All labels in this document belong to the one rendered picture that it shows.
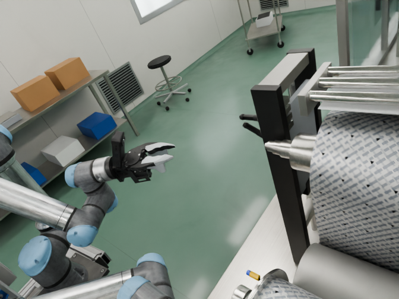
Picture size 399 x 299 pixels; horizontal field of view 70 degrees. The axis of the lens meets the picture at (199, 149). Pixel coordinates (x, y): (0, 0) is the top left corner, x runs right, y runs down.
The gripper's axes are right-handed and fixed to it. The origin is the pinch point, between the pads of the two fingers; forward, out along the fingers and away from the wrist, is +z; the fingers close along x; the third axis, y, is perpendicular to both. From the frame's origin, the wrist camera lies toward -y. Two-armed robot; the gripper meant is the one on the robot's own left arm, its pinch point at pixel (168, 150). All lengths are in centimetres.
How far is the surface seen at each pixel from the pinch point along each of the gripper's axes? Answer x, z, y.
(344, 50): -43, 59, 9
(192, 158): -142, -55, 144
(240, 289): 39.6, 19.1, -1.6
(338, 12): -46, 58, -4
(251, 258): 19.7, 15.6, 31.1
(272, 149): 20.6, 28.7, -13.5
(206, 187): -97, -37, 138
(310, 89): 22.5, 35.6, -25.5
